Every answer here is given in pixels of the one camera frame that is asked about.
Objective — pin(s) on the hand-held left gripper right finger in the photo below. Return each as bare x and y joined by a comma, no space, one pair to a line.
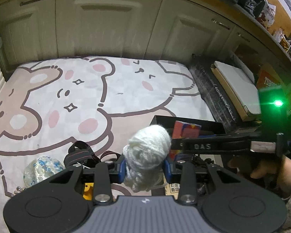
166,172

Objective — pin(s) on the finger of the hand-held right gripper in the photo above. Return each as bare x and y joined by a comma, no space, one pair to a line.
208,146

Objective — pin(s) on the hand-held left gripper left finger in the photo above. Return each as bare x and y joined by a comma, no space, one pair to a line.
120,172

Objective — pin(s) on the colourful patterned small box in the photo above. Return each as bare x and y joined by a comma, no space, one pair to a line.
186,131

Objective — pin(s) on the white yarn ball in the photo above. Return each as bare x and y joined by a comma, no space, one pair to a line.
145,148

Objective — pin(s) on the black box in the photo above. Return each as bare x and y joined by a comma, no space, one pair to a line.
163,126

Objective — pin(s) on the blue floral brocade pouch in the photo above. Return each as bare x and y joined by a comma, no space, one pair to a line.
41,172

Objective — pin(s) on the person's right hand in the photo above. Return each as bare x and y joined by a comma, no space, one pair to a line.
242,162

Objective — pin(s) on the yellow card box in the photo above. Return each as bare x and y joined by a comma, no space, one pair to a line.
173,189

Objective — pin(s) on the brown flat carton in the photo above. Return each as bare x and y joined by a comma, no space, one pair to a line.
247,117

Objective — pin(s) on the red beer carton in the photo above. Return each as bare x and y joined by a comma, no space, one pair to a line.
266,80

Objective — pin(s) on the dark purple scrunchie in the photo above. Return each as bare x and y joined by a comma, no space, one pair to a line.
201,188

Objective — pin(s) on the white flat box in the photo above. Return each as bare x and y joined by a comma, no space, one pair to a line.
235,82

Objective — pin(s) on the black wrapped bottle pack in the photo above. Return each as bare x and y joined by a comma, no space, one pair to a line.
208,85

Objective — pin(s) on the bear printed blanket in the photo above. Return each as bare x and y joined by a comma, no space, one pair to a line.
126,89

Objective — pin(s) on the red and white bag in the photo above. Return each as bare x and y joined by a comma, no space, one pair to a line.
266,17

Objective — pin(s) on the zebra striped scrunchie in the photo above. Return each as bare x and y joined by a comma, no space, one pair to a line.
18,190

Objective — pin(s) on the cream cabinet with countertop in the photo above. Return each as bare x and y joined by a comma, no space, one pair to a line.
99,29

